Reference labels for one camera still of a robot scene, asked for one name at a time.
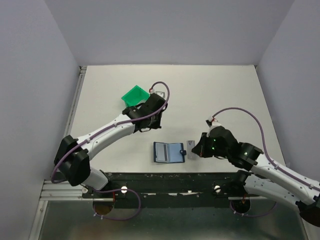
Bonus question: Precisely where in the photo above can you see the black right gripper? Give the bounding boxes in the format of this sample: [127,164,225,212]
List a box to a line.
[192,131,230,159]

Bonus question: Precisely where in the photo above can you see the silver card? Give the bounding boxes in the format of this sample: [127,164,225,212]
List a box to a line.
[186,140,197,160]

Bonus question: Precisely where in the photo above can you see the grey striped credit card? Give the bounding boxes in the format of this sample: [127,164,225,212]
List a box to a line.
[155,143,169,162]

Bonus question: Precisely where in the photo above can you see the green plastic bin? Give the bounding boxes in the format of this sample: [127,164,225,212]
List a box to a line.
[121,85,150,107]

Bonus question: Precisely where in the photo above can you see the blue leather card holder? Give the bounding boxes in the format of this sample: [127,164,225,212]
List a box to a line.
[153,142,187,164]

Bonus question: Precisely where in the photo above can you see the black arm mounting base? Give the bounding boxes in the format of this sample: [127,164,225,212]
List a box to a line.
[82,170,251,213]

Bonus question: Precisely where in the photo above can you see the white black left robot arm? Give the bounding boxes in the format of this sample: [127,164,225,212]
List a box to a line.
[53,93,168,198]

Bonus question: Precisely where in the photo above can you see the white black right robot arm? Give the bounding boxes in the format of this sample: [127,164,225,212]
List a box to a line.
[191,126,320,227]

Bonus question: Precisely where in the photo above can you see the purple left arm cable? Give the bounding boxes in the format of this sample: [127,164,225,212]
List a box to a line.
[51,81,172,185]

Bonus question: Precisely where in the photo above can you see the aluminium table edge rail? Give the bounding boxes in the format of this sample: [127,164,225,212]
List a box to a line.
[63,66,88,137]

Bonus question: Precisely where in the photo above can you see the aluminium front frame rail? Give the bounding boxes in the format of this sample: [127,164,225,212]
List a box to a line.
[27,178,86,240]

